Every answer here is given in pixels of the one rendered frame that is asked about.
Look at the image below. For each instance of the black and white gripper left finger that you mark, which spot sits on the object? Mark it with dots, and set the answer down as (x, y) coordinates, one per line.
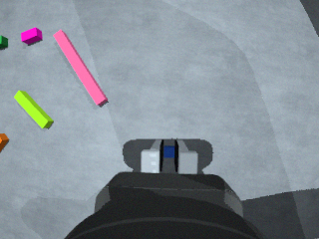
(152, 159)

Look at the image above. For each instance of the pink rod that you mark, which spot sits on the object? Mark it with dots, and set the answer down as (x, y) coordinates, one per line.
(81, 69)

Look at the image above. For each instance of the small blue cube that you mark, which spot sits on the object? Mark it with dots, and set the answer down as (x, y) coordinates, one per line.
(169, 151)

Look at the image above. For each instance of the orange rod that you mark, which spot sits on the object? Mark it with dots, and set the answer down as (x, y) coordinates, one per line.
(3, 140)

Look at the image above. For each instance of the small magenta block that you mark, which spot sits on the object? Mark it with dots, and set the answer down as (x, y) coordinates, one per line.
(31, 36)

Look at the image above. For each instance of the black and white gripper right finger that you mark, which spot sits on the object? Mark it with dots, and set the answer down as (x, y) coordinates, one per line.
(187, 162)

